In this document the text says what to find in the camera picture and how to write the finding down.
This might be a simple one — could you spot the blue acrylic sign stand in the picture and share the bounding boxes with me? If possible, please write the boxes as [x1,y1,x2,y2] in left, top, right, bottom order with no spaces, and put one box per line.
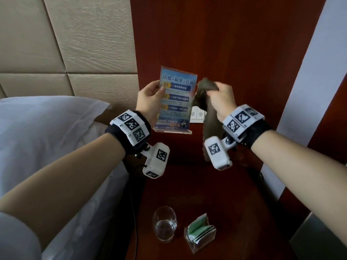
[152,66,198,135]

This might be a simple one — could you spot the brown cleaning cloth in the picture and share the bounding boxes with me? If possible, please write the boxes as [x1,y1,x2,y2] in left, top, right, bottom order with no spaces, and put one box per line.
[192,77,226,163]

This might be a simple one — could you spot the clear acrylic sachet holder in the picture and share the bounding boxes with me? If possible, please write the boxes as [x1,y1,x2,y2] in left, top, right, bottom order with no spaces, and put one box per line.
[183,225,217,254]

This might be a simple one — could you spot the person's right forearm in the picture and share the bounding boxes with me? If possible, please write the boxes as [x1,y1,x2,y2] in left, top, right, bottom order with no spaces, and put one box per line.
[251,130,347,247]

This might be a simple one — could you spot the black wristband with marker tags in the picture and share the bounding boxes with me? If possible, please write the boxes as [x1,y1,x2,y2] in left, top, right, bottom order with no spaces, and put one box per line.
[105,109,152,155]
[222,104,273,149]

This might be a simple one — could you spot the white bed sheet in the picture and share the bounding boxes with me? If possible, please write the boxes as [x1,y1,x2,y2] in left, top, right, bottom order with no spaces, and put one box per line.
[41,120,131,260]

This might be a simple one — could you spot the beige padded headboard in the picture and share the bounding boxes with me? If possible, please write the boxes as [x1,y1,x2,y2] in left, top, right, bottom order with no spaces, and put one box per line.
[0,0,139,112]

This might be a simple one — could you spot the white sleeve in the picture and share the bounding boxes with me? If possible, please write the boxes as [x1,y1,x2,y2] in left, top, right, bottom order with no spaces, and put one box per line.
[0,212,42,260]

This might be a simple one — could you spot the person's left hand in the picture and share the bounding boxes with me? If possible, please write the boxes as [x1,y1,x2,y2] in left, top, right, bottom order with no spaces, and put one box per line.
[136,80,166,127]

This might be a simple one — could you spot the small white tent card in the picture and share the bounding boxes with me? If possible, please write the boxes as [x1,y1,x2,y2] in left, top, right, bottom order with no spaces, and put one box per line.
[189,106,207,124]

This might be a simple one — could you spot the person's left forearm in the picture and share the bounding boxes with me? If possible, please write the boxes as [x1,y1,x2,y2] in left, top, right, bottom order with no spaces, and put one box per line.
[0,133,128,253]

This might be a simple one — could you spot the white pillow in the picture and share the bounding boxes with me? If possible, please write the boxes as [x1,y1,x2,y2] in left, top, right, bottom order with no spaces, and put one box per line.
[0,96,112,198]

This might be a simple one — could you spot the green and white sachets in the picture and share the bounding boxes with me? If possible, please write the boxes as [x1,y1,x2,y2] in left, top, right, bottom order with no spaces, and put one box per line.
[187,213,215,242]

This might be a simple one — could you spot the white wrist camera with marker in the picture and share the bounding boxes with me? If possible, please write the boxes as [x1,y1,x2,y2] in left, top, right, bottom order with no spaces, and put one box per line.
[204,136,237,171]
[140,142,171,179]

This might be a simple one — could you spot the person's right hand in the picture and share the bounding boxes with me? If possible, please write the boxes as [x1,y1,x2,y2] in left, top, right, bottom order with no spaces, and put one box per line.
[205,82,238,123]

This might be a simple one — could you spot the clear drinking glass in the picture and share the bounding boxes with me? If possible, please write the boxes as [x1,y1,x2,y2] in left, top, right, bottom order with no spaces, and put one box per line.
[152,206,178,243]

